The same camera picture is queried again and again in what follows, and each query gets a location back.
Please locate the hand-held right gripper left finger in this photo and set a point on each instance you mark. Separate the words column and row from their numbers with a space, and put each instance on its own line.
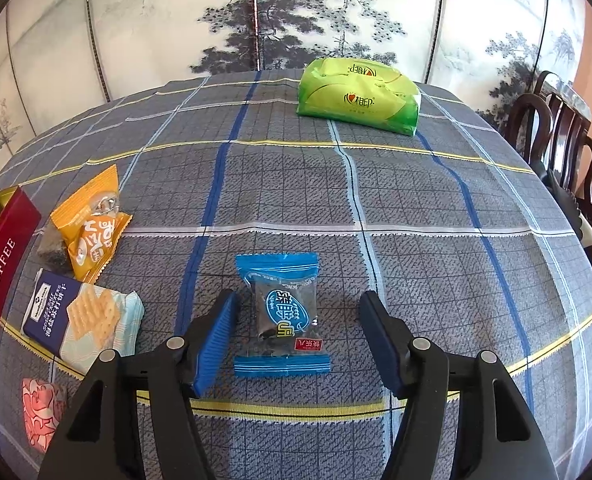
column 215, row 345

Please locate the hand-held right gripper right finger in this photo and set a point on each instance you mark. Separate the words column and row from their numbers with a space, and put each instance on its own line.
column 383, row 345

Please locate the blue packet dark candy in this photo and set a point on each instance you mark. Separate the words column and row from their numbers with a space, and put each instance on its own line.
column 281, row 310

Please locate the orange snack packet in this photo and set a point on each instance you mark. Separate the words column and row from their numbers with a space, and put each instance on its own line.
column 91, row 240

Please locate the navy cracker packet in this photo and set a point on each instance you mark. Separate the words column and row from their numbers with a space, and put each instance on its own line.
column 51, row 310

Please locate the pink patterned snack packet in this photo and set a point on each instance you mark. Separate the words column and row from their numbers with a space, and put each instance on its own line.
column 41, row 410

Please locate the clear packet grey contents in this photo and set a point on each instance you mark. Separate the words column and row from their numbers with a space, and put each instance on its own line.
column 51, row 255

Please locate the red tin box gold inside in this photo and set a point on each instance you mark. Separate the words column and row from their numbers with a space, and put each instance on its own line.
column 1, row 285

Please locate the green tissue pack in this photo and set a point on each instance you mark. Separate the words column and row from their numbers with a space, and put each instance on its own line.
column 356, row 95

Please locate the ink landscape folding screen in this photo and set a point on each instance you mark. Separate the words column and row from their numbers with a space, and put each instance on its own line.
column 176, row 25

